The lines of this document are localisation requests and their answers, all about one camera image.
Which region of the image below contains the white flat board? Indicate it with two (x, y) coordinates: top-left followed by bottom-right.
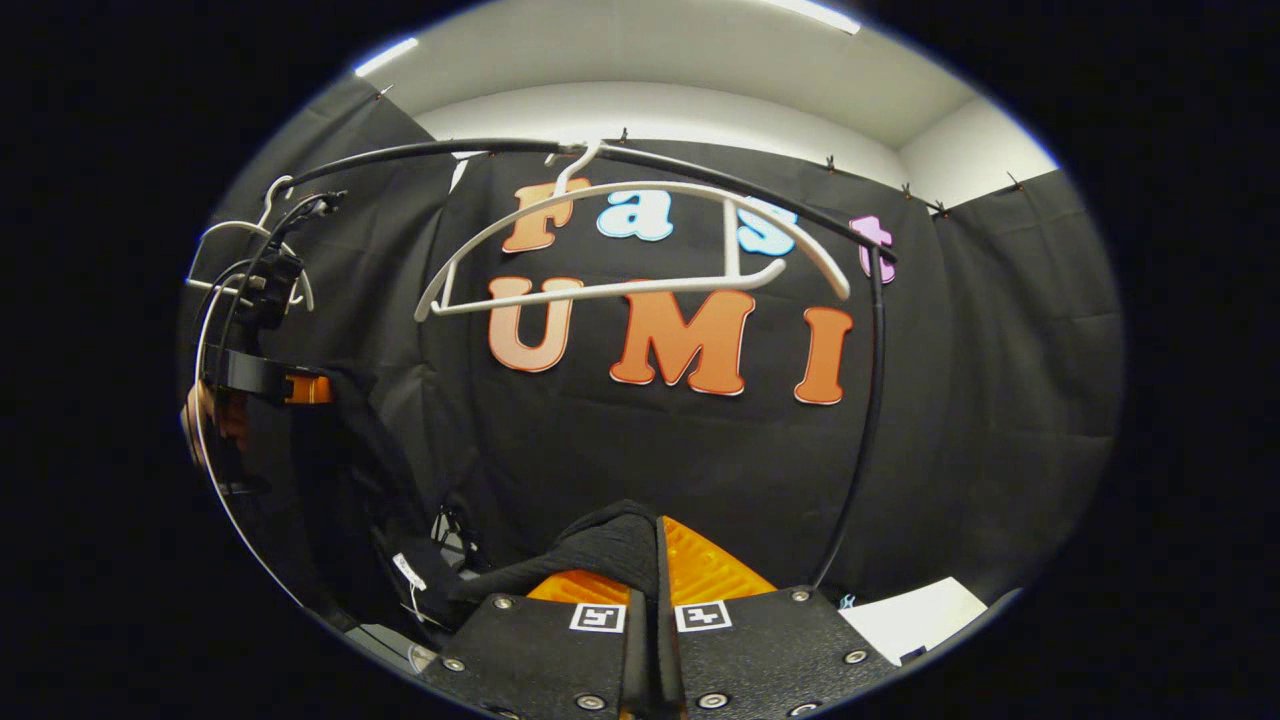
(838, 577), (989, 663)

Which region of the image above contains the black backdrop cloth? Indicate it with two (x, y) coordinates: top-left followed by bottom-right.
(178, 75), (1126, 641)

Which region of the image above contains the row of small backdrop clips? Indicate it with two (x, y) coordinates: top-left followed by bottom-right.
(378, 85), (1023, 216)

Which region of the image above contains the white plastic hanger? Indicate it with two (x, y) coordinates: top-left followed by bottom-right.
(415, 140), (853, 323)
(185, 175), (316, 313)

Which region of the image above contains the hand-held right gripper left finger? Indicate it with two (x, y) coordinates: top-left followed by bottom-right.
(418, 568), (656, 720)

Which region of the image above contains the black metal clothes rack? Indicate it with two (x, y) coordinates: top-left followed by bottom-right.
(280, 138), (898, 589)

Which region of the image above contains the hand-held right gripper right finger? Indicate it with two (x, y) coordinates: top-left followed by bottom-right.
(655, 515), (901, 720)

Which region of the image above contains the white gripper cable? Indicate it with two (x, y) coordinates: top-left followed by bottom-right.
(193, 283), (306, 606)

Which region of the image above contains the black knit cardigan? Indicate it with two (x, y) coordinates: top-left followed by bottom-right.
(290, 365), (663, 641)

